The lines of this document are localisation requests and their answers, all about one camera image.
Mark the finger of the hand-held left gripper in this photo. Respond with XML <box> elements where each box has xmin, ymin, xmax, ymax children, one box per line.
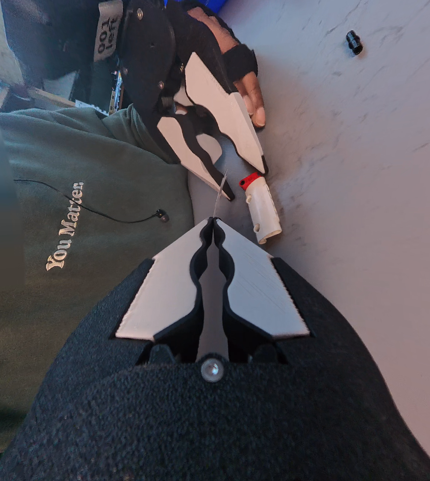
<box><xmin>183</xmin><ymin>52</ymin><xmax>270</xmax><ymax>175</ymax></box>
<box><xmin>157</xmin><ymin>113</ymin><xmax>236</xmax><ymax>202</ymax></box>

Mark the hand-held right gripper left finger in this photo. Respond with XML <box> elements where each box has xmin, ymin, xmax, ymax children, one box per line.
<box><xmin>115</xmin><ymin>217</ymin><xmax>214</xmax><ymax>355</ymax></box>

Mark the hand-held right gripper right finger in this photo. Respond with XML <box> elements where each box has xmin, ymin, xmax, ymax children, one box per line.
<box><xmin>214</xmin><ymin>218</ymin><xmax>310</xmax><ymax>355</ymax></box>

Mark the peeled toy sticker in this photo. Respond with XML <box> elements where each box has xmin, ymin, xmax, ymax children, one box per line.
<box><xmin>212</xmin><ymin>170</ymin><xmax>229</xmax><ymax>219</ymax></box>

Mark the red toy connector assembly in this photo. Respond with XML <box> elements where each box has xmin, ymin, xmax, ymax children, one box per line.
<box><xmin>238</xmin><ymin>172</ymin><xmax>261</xmax><ymax>191</ymax></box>

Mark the person's left forearm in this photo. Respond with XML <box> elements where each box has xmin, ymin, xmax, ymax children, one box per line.
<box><xmin>102</xmin><ymin>104</ymin><xmax>180</xmax><ymax>164</ymax></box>

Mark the person's left hand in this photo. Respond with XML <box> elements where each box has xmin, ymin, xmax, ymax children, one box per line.
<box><xmin>189</xmin><ymin>7</ymin><xmax>267</xmax><ymax>128</ymax></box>

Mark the black toy pin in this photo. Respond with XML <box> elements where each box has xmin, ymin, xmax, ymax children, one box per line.
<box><xmin>347</xmin><ymin>30</ymin><xmax>365</xmax><ymax>56</ymax></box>

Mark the black earbud cable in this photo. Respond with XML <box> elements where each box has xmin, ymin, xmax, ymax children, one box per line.
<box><xmin>14</xmin><ymin>179</ymin><xmax>159</xmax><ymax>224</ymax></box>

